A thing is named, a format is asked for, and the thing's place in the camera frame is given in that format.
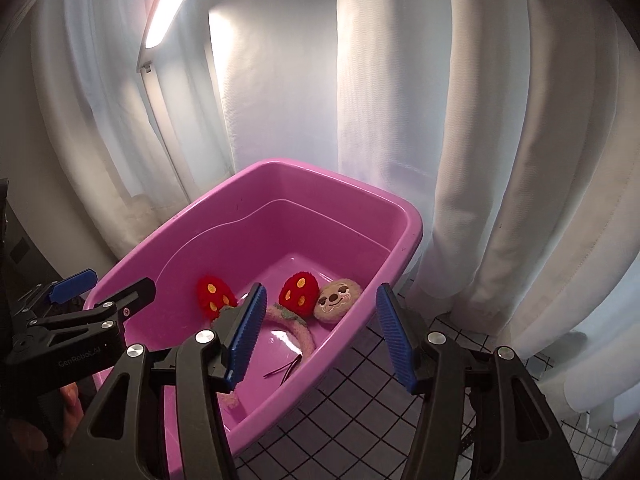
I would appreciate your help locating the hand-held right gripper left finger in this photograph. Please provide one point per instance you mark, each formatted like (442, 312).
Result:
(245, 340)

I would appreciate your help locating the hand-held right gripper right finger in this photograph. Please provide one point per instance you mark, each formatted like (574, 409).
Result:
(397, 340)

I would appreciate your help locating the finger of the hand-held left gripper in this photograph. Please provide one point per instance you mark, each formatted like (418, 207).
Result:
(75, 282)
(125, 300)

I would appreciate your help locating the black hair pins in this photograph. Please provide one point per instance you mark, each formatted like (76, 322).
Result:
(287, 366)

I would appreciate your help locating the beige sloth face plush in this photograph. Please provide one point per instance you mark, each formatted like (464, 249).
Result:
(335, 300)

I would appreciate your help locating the pink strawberry plush headband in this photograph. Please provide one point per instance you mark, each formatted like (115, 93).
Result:
(300, 287)

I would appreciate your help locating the pink plastic bin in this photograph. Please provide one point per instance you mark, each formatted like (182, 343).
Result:
(300, 220)

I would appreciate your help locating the person's left hand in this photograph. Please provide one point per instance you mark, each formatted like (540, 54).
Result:
(72, 402)

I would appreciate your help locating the white black checkered tablecloth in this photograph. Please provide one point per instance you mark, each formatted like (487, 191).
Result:
(350, 410)

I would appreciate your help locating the white curtain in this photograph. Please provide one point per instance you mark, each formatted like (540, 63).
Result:
(500, 160)

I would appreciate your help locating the white bar lamp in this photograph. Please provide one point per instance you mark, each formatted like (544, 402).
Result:
(170, 5)

